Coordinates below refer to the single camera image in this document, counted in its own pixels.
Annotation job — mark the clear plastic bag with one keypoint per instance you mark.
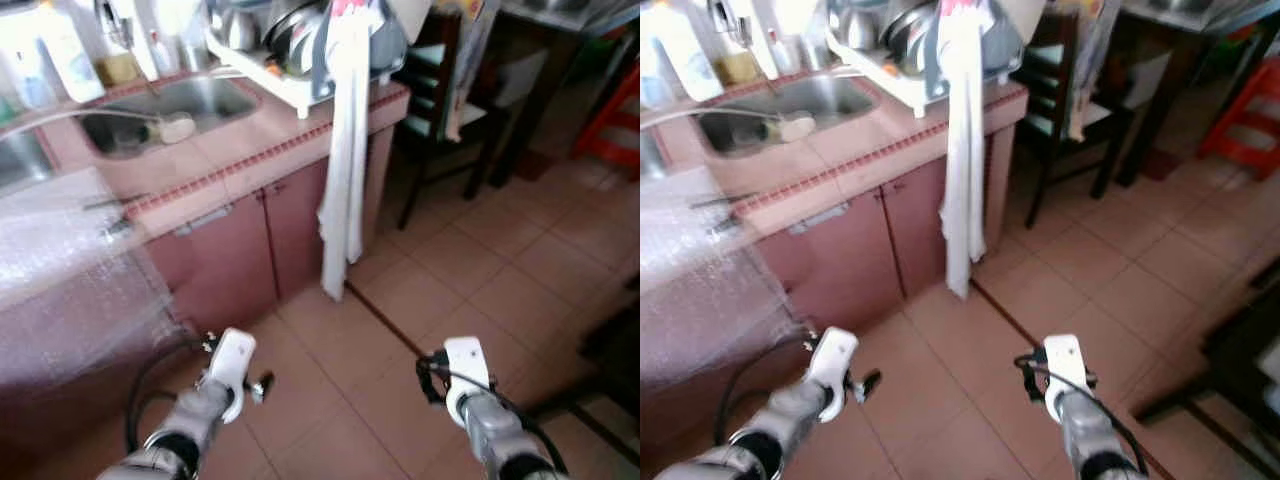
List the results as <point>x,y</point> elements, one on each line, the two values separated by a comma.
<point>1092,60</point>
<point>470,60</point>

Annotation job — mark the red plastic stool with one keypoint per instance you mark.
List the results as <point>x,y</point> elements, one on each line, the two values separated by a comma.
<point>1245,120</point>
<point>615,120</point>

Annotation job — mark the dark wooden chair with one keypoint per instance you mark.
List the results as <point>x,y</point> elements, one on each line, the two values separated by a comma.
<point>1045,90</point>
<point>425,90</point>

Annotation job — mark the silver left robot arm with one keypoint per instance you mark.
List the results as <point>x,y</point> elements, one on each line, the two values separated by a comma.
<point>780,430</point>
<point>180,430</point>

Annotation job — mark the clear bubble wrap sheet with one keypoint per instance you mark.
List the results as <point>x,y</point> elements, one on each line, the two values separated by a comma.
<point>70,280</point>
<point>700,280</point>

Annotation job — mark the black knife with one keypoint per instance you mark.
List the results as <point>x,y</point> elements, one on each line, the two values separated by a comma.
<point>725,200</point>
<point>115,202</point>

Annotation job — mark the small steel pot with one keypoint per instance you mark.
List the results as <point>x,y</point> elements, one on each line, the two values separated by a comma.
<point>238,28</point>
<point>858,25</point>

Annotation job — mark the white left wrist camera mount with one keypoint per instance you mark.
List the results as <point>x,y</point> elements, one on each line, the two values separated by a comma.
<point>835,360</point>
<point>232,360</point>

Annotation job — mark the white hanging towel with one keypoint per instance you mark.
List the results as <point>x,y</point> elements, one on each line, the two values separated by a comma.
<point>965,150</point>
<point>350,150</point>

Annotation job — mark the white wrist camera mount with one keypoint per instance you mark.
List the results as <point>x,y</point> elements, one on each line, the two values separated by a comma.
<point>467,365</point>
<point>835,360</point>
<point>232,360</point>
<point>1066,362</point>

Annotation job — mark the large steel pot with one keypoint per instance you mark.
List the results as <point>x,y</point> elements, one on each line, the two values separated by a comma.
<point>915,40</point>
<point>295,40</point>

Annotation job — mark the pink cabinet door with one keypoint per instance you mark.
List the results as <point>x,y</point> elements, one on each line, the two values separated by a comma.
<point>220,270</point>
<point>295,220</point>
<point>840,270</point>
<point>915,220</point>

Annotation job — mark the white dish rack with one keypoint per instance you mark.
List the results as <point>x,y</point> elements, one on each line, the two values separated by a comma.
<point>290,92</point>
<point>905,92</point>

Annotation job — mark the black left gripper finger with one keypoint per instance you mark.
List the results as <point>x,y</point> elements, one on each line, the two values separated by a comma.
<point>266,382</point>
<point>871,380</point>

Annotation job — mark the dark furniture frame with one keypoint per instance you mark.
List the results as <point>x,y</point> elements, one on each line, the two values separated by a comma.
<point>615,350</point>
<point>1250,350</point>

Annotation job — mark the dark table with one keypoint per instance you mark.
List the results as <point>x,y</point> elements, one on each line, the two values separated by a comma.
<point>580,10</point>
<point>1200,12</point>

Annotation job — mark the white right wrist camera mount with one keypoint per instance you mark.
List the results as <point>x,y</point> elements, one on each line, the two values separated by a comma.
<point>1066,362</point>
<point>467,365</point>

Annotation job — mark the yellow sponge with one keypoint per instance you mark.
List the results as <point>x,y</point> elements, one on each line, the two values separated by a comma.
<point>120,70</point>
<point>740,68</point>

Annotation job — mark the small white cup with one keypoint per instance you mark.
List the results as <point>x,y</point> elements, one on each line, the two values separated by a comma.
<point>798,128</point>
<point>177,128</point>

